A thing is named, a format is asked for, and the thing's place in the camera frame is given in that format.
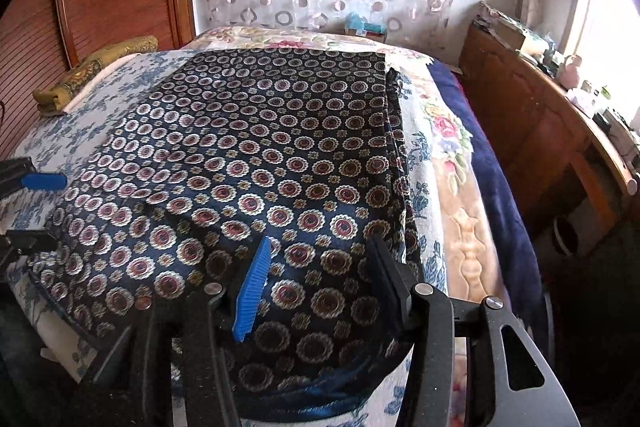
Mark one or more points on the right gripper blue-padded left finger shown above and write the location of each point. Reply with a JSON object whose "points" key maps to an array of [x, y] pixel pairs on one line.
{"points": [[207, 322]]}

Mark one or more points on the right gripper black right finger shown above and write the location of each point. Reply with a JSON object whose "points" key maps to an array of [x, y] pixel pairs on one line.
{"points": [[508, 382]]}

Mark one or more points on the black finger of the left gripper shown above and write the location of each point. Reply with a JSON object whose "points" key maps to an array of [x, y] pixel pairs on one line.
{"points": [[28, 240]]}

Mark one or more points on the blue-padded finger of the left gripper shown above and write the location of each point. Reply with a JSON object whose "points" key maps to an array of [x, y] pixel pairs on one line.
{"points": [[44, 181]]}

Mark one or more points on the navy patterned silk garment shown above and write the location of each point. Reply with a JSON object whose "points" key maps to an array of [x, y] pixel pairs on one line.
{"points": [[124, 227]]}

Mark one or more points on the olive gold patterned pillow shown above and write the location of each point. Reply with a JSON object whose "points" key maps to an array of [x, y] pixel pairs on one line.
{"points": [[76, 84]]}

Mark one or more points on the pink floral bed quilt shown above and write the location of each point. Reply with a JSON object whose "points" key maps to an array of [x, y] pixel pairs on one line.
{"points": [[450, 156]]}

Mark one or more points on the navy blue blanket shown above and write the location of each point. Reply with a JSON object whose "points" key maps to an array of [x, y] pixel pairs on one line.
{"points": [[515, 251]]}

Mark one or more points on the long wooden side cabinet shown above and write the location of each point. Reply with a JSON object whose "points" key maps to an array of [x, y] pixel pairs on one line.
{"points": [[557, 161]]}

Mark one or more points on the brown wooden wardrobe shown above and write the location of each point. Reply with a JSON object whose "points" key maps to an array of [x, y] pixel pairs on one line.
{"points": [[95, 6]]}

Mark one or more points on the pink bottle on cabinet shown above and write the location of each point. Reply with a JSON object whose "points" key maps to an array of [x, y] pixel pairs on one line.
{"points": [[568, 76]]}

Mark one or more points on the cardboard box on cabinet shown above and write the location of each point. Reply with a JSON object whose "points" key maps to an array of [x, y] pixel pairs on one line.
{"points": [[517, 38]]}

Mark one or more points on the box with blue items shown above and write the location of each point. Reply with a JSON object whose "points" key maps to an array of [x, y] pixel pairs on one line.
{"points": [[358, 25]]}

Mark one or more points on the window with wooden frame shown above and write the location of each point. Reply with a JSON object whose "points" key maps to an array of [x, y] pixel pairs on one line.
{"points": [[604, 35]]}

